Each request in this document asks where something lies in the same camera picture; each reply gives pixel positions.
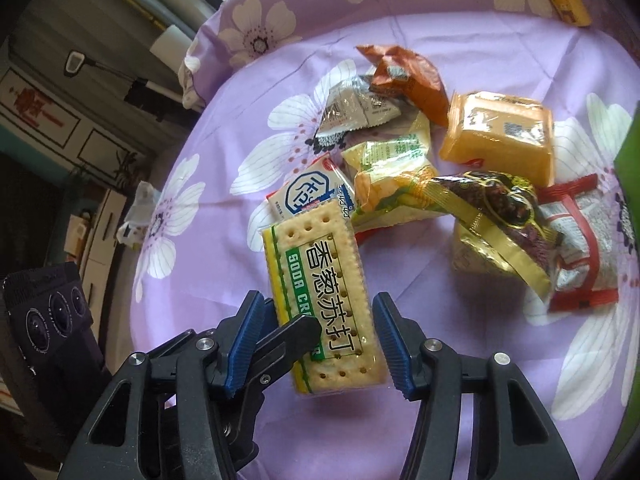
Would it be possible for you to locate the brown orange snack bag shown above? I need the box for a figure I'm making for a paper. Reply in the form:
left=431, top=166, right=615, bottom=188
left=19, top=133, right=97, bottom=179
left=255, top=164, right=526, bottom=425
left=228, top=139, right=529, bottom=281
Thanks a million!
left=356, top=44, right=449, bottom=128

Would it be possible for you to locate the green cardboard box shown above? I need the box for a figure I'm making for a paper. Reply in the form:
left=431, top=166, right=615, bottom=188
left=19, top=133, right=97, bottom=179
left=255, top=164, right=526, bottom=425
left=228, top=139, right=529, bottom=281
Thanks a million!
left=614, top=102, right=640, bottom=240

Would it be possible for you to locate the red silver snack packet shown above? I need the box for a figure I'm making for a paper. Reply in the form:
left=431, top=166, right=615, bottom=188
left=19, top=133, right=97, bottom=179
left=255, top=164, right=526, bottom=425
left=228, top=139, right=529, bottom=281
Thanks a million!
left=538, top=174, right=618, bottom=312

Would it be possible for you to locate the orange yellow snack packet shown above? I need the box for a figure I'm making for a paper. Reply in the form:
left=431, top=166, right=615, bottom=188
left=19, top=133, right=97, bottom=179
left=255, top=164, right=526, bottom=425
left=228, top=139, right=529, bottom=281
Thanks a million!
left=439, top=91, right=554, bottom=188

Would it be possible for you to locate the white blue rice cracker packet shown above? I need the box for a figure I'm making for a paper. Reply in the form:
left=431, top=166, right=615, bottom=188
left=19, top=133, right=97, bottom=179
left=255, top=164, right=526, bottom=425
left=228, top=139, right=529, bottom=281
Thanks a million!
left=267, top=154, right=356, bottom=220

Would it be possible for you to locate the black tracking camera unit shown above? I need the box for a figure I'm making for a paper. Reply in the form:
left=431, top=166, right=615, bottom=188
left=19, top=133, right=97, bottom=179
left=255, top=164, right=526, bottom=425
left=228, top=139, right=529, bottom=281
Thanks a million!
left=1, top=262, right=105, bottom=370

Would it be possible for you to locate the gold dark snack bag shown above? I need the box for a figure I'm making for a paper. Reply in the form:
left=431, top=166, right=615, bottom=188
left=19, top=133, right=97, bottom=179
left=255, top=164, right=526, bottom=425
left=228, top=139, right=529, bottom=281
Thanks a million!
left=424, top=171, right=563, bottom=302

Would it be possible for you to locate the silver grey snack packet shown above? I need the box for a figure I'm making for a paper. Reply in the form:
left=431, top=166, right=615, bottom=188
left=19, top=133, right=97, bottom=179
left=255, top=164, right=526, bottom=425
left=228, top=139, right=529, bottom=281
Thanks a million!
left=314, top=75, right=408, bottom=150

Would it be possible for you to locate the purple floral bed sheet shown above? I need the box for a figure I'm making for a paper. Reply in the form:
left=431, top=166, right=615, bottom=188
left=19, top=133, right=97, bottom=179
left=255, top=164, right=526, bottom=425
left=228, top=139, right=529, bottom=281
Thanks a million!
left=130, top=0, right=639, bottom=479

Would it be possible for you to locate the light green snack bag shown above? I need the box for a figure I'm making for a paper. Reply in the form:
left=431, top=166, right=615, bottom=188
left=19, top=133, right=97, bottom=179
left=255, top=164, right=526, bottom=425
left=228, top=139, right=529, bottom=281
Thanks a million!
left=342, top=112, right=442, bottom=233

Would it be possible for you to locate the white plastic bag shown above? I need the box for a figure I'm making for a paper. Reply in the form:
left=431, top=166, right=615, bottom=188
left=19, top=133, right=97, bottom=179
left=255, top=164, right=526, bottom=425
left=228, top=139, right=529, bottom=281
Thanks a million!
left=116, top=181, right=160, bottom=250

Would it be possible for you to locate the soda cracker packet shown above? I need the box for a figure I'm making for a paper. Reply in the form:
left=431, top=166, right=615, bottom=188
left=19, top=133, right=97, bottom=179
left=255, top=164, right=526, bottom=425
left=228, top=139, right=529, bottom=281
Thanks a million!
left=262, top=200, right=388, bottom=396

